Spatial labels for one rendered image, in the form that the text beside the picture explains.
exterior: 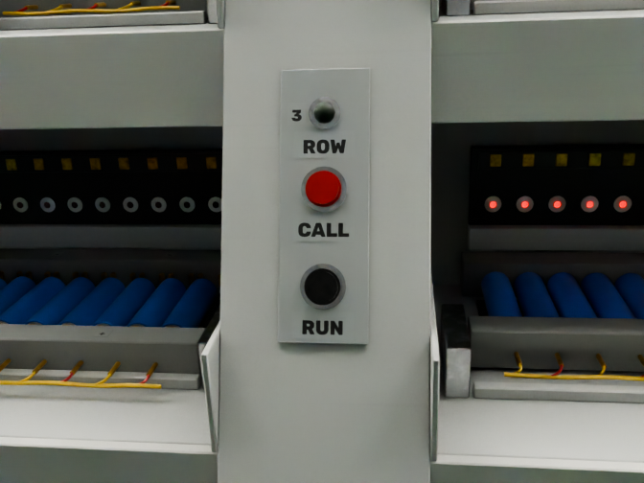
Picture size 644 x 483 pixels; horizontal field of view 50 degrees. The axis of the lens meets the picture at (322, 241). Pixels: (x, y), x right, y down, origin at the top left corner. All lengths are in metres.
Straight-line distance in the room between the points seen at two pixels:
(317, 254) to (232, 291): 0.04
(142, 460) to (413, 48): 0.22
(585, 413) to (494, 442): 0.05
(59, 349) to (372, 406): 0.17
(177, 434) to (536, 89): 0.23
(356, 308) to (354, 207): 0.04
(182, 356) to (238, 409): 0.06
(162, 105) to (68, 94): 0.05
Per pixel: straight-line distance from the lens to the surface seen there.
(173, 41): 0.34
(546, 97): 0.33
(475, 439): 0.33
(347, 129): 0.31
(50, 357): 0.40
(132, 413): 0.36
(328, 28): 0.32
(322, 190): 0.30
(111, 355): 0.38
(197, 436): 0.34
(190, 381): 0.37
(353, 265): 0.30
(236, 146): 0.32
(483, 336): 0.37
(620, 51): 0.34
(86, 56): 0.36
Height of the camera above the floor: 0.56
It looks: 2 degrees up
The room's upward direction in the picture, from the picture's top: 1 degrees clockwise
